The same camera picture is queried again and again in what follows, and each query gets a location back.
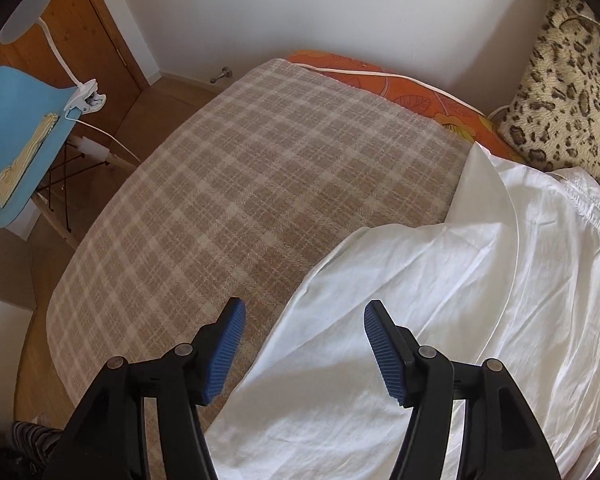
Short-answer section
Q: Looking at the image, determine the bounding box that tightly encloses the cream knitted cloth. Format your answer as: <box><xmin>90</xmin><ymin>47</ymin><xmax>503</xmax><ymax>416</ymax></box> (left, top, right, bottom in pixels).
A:
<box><xmin>0</xmin><ymin>112</ymin><xmax>61</xmax><ymax>208</ymax></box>

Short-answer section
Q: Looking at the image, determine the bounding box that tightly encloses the white lamp cable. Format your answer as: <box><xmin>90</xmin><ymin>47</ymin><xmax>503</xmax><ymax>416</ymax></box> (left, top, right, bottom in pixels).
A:
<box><xmin>72</xmin><ymin>117</ymin><xmax>142</xmax><ymax>163</ymax></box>

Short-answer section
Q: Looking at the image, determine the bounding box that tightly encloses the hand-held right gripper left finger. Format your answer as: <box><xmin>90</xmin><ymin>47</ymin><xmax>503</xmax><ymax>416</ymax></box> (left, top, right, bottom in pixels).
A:
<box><xmin>45</xmin><ymin>298</ymin><xmax>246</xmax><ymax>480</ymax></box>

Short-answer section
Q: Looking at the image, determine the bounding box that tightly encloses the beige plaid blanket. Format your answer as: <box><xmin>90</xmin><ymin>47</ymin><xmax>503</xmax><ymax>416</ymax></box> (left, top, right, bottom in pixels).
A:
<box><xmin>46</xmin><ymin>58</ymin><xmax>476</xmax><ymax>480</ymax></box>

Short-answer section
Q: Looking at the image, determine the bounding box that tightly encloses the white clip lamp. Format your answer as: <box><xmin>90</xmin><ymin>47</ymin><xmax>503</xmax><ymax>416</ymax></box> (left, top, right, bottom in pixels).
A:
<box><xmin>0</xmin><ymin>0</ymin><xmax>106</xmax><ymax>116</ymax></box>

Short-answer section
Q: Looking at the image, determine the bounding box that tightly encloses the wooden door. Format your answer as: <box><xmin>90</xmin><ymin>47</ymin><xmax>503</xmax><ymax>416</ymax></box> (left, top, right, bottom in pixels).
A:
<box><xmin>0</xmin><ymin>0</ymin><xmax>152</xmax><ymax>133</ymax></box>

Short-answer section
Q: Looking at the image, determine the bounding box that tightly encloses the leopard print pillow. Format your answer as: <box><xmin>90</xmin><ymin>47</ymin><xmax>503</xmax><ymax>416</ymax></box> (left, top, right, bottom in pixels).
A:
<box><xmin>497</xmin><ymin>0</ymin><xmax>600</xmax><ymax>206</ymax></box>

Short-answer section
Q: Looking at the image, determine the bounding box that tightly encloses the blue chair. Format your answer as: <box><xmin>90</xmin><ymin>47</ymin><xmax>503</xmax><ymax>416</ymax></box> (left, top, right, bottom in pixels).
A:
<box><xmin>0</xmin><ymin>66</ymin><xmax>141</xmax><ymax>251</ymax></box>

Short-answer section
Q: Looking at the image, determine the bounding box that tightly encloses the orange floral bed sheet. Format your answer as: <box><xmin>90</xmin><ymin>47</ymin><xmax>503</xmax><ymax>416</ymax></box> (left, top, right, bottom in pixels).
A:
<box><xmin>286</xmin><ymin>50</ymin><xmax>528</xmax><ymax>163</ymax></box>

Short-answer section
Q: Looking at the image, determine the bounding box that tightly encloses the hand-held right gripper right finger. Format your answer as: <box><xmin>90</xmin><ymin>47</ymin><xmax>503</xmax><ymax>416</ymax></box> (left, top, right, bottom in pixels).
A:
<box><xmin>364</xmin><ymin>300</ymin><xmax>561</xmax><ymax>480</ymax></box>

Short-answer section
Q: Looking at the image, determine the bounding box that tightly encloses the white cord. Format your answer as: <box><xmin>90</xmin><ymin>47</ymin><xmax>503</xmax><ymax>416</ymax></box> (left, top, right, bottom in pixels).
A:
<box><xmin>300</xmin><ymin>62</ymin><xmax>511</xmax><ymax>121</ymax></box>

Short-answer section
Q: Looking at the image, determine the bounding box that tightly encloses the striped cloth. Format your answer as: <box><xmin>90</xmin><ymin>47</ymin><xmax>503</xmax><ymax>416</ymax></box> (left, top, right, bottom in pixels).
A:
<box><xmin>7</xmin><ymin>421</ymin><xmax>63</xmax><ymax>477</ymax></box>

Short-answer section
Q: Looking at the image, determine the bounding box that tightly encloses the white shirt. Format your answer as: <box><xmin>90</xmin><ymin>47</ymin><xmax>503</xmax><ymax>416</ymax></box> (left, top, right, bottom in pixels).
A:
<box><xmin>205</xmin><ymin>142</ymin><xmax>600</xmax><ymax>480</ymax></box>

